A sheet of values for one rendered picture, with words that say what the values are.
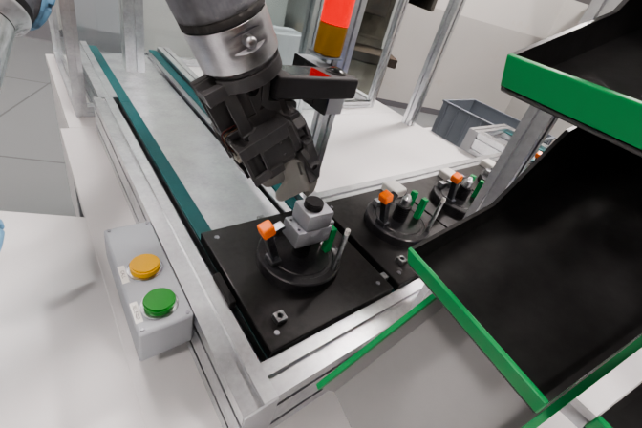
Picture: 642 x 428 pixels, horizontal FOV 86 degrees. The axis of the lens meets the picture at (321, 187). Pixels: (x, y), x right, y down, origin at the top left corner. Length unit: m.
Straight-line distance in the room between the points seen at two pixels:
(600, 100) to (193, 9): 0.26
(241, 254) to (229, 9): 0.39
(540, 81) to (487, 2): 5.07
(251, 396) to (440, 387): 0.21
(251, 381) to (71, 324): 0.31
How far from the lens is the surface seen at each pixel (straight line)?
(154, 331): 0.52
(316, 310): 0.54
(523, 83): 0.24
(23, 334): 0.68
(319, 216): 0.51
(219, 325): 0.52
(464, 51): 5.30
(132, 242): 0.62
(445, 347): 0.43
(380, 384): 0.44
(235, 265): 0.57
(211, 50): 0.31
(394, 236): 0.69
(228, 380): 0.48
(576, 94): 0.23
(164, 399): 0.58
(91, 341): 0.64
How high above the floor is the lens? 1.38
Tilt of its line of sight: 32 degrees down
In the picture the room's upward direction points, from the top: 16 degrees clockwise
